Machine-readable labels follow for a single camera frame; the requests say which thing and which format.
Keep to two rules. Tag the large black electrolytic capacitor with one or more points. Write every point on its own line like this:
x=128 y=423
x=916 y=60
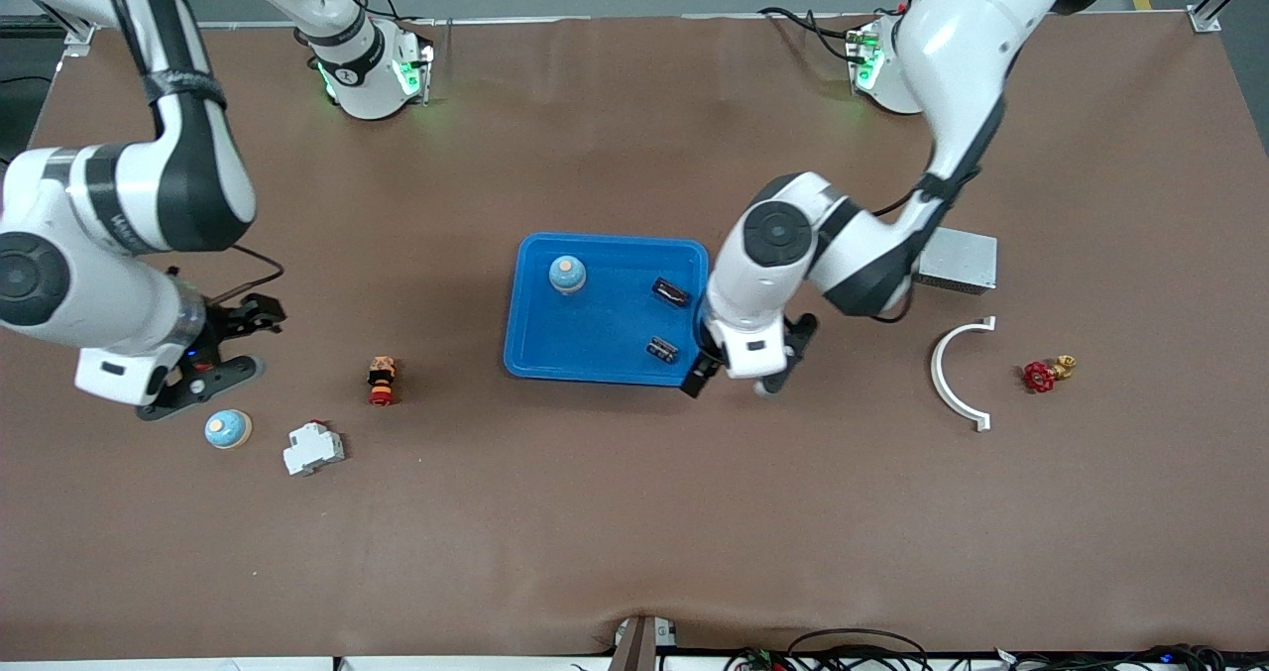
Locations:
x=671 y=292

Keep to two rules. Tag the silver metal power supply box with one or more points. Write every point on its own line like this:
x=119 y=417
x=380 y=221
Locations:
x=962 y=260

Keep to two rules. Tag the red yellow emergency stop switch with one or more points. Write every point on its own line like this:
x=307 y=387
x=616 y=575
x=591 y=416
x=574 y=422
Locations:
x=382 y=381

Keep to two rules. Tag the blue dome call bell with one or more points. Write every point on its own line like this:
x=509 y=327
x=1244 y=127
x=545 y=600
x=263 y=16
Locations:
x=228 y=429
x=567 y=275

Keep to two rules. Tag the brown table cover sheet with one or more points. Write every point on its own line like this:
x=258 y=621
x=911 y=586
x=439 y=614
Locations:
x=634 y=512

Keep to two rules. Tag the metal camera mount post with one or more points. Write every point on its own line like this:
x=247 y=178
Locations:
x=639 y=646

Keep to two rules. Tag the white curved plastic bracket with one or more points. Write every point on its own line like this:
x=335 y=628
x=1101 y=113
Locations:
x=938 y=372

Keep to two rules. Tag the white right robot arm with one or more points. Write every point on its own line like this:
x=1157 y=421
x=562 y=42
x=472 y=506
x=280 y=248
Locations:
x=188 y=175

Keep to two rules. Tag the brass valve red handwheel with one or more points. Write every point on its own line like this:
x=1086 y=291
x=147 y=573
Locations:
x=1039 y=377

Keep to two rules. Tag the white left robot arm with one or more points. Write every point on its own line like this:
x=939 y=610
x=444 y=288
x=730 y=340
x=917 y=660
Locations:
x=952 y=47

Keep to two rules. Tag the white circuit breaker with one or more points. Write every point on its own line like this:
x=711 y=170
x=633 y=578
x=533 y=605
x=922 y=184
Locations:
x=313 y=448

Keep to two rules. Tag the small black electrolytic capacitor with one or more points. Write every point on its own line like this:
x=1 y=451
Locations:
x=663 y=350

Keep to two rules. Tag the blue plastic tray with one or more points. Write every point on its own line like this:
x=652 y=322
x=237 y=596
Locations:
x=605 y=339

